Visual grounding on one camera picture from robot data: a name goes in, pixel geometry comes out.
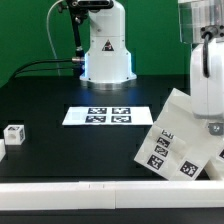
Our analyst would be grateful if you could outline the small white cube block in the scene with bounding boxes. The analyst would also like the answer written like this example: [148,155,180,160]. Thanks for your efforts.
[3,125,25,145]

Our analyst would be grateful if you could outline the white front fence bar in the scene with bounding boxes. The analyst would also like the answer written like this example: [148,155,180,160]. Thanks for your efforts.
[0,181,224,211]

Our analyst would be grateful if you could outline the white chair back frame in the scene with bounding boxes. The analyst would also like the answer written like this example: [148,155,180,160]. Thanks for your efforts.
[152,89,224,162]

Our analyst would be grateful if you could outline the white chair seat block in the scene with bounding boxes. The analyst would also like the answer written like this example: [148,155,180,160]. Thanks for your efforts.
[139,132,224,181]

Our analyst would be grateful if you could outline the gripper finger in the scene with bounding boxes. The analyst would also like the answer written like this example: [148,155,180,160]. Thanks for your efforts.
[208,122,224,136]

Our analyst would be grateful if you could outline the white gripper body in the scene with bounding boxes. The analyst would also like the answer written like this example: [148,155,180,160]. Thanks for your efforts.
[190,42,224,120]

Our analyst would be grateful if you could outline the flat white tagged plate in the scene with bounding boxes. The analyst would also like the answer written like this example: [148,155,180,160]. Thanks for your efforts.
[62,107,153,126]

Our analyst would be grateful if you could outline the black cables at base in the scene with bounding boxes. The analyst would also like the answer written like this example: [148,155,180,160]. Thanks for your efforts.
[9,56,84,80]

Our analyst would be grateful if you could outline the white right fence bar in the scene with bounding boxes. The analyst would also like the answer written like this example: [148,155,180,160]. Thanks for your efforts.
[205,157,224,181]

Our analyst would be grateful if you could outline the white fence bar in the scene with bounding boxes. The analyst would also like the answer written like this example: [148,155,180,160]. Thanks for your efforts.
[0,181,224,211]
[205,157,224,181]

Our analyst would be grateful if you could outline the white fence piece left edge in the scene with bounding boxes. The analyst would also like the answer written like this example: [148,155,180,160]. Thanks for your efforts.
[0,139,6,162]

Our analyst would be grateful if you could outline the white cable behind robot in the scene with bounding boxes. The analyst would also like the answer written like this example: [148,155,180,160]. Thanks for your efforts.
[46,0,64,77]

